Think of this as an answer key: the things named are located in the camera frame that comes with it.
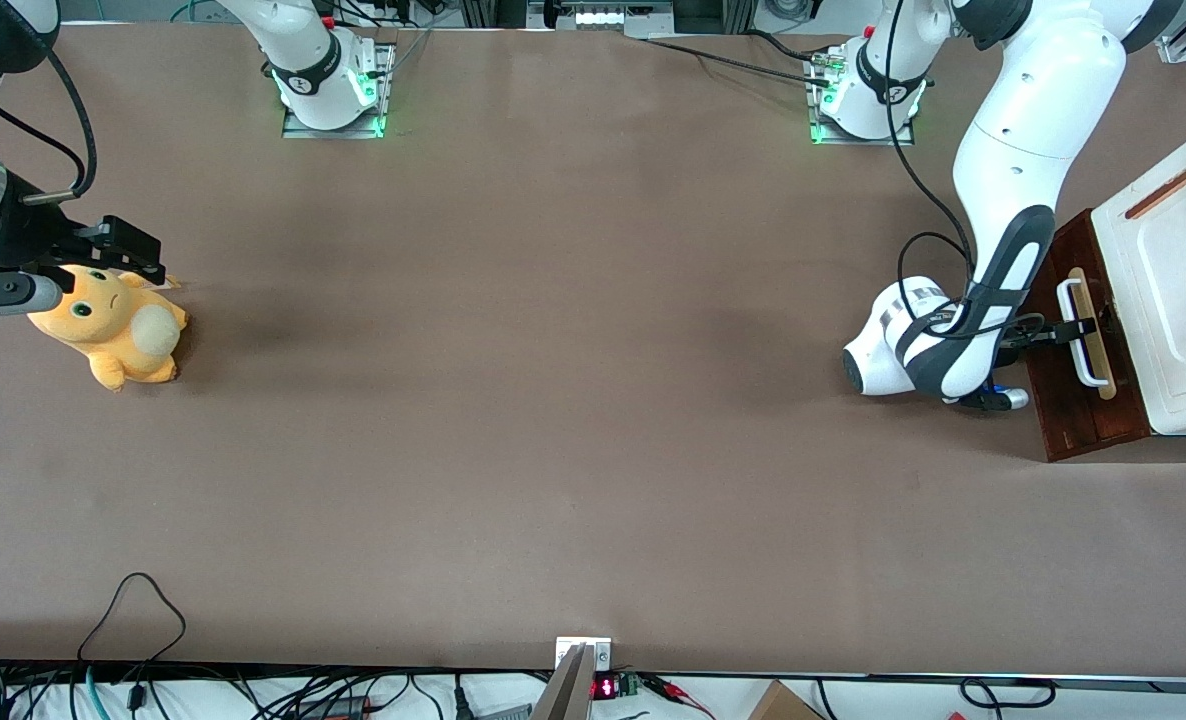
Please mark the red black clip leads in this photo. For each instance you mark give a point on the red black clip leads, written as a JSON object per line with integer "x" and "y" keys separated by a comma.
{"x": 668, "y": 688}

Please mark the white power strip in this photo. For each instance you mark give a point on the white power strip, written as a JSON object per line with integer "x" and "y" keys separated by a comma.
{"x": 608, "y": 16}

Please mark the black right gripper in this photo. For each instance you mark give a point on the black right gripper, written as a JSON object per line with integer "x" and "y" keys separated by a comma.
{"x": 23, "y": 237}

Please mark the orange plush toy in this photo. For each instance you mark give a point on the orange plush toy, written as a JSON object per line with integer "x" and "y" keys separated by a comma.
{"x": 113, "y": 330}

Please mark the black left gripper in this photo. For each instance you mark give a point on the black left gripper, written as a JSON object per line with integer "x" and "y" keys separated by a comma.
{"x": 1031, "y": 335}

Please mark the brown cardboard box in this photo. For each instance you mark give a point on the brown cardboard box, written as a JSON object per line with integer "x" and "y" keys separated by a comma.
{"x": 783, "y": 705}

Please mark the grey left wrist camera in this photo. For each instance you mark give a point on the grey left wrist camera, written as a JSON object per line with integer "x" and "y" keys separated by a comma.
{"x": 1008, "y": 399}

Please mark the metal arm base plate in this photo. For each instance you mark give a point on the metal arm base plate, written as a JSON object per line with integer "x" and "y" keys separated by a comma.
{"x": 815, "y": 110}
{"x": 385, "y": 90}

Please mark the black power adapter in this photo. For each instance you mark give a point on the black power adapter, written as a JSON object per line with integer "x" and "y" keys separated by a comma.
{"x": 338, "y": 707}

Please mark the black power plug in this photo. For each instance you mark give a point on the black power plug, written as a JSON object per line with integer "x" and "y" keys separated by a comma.
{"x": 463, "y": 700}

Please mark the red LED display module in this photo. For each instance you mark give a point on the red LED display module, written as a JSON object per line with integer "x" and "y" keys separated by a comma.
{"x": 605, "y": 687}

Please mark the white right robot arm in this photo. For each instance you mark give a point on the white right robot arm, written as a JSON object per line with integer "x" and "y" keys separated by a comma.
{"x": 313, "y": 60}

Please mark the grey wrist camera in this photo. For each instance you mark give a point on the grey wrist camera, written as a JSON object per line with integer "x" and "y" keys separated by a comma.
{"x": 3, "y": 295}
{"x": 1008, "y": 399}

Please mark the grey support bar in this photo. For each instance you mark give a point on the grey support bar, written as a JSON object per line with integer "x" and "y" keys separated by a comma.
{"x": 565, "y": 695}

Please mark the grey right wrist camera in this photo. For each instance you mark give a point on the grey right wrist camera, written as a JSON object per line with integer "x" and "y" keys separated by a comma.
{"x": 3, "y": 295}

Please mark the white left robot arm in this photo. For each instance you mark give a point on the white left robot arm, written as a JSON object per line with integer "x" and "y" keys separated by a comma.
{"x": 1033, "y": 110}

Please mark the copper coloured bar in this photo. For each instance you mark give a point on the copper coloured bar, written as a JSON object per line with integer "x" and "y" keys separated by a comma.
{"x": 1161, "y": 194}

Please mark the white mounting bracket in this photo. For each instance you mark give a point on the white mounting bracket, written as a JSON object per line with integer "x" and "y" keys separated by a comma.
{"x": 603, "y": 655}

